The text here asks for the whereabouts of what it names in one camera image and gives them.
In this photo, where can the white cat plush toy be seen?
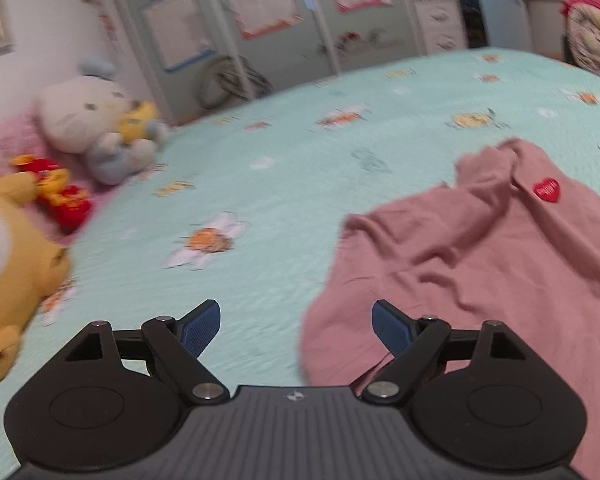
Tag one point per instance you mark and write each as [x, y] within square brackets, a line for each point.
[75, 115]

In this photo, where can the white door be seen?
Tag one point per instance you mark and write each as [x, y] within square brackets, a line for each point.
[500, 5]

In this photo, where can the blue-bordered wall poster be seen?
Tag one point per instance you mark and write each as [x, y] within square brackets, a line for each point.
[177, 27]

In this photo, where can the pink t-shirt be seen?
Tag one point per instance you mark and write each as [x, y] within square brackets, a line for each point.
[455, 260]

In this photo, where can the rolled floral quilt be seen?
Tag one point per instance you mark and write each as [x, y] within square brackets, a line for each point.
[595, 40]

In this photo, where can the white drawer cabinet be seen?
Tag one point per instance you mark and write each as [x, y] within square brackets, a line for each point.
[440, 25]

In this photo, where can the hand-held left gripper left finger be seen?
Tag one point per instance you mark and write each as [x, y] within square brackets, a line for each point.
[202, 327]

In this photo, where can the wardrobe with sliding doors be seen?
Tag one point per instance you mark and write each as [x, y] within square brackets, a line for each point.
[280, 60]

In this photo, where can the teal bee-print bedspread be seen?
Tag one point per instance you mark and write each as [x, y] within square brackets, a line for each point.
[230, 170]

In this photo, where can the large yellow plush toy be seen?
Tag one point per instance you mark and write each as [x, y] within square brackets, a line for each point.
[15, 285]

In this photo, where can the small yellow plush toy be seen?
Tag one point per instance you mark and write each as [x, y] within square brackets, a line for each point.
[137, 120]

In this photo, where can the red plush doll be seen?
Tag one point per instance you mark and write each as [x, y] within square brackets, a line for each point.
[67, 205]

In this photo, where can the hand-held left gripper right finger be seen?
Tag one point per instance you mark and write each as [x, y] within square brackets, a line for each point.
[392, 327]

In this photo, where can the red hanging ornament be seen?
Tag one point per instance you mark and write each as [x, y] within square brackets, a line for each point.
[107, 25]

